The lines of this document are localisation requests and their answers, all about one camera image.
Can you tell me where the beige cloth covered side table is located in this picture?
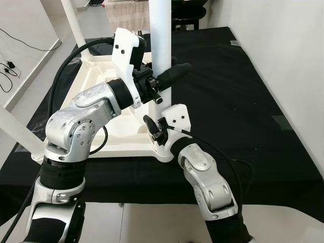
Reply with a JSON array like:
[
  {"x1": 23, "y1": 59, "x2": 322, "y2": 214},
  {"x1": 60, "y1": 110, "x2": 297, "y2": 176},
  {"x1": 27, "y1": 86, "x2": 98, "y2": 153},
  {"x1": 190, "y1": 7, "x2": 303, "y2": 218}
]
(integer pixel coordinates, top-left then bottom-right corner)
[{"x1": 104, "y1": 0, "x2": 150, "y2": 31}]

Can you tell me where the black round stool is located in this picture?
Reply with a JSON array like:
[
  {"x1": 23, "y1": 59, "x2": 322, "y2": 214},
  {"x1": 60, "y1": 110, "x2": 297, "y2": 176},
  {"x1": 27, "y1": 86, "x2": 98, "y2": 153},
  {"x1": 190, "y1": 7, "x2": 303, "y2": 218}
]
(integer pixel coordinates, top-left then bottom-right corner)
[{"x1": 172, "y1": 0, "x2": 208, "y2": 28}]

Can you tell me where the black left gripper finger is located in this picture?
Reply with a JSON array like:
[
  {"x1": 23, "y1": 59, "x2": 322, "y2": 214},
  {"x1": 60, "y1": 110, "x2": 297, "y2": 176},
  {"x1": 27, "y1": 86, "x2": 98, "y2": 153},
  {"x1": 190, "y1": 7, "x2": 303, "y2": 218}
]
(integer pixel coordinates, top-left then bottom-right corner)
[{"x1": 157, "y1": 63, "x2": 193, "y2": 92}]

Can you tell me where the cream plastic table top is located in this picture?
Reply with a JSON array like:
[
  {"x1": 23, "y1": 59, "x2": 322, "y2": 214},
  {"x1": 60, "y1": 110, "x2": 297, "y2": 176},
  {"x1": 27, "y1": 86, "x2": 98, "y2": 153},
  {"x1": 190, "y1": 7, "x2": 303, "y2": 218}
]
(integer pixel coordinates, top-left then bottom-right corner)
[{"x1": 30, "y1": 51, "x2": 175, "y2": 163}]

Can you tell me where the black wall cable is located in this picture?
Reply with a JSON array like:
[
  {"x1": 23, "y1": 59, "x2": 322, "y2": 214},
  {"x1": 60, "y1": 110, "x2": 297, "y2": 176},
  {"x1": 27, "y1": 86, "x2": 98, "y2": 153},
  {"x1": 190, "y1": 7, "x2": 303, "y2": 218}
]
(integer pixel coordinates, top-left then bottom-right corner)
[{"x1": 0, "y1": 28, "x2": 61, "y2": 92}]

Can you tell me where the black tablecloth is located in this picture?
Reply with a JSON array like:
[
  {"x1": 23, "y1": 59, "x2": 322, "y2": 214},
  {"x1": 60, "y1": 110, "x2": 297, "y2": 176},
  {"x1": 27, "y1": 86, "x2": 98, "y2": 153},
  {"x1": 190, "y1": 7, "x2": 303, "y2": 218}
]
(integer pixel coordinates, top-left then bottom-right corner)
[{"x1": 0, "y1": 26, "x2": 324, "y2": 223}]

